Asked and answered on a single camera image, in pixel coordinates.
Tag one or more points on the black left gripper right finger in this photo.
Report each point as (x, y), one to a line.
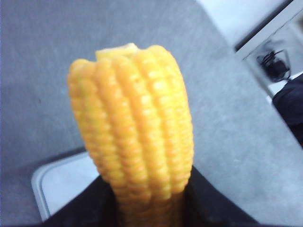
(205, 206)

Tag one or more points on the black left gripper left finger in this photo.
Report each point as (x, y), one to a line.
(96, 206)

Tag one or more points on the yellow corn cob piece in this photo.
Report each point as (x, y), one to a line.
(132, 111)

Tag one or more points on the silver digital kitchen scale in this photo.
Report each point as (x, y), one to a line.
(57, 183)

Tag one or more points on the dark blue object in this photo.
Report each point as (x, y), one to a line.
(289, 103)

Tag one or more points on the white metal frame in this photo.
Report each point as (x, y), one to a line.
(283, 34)

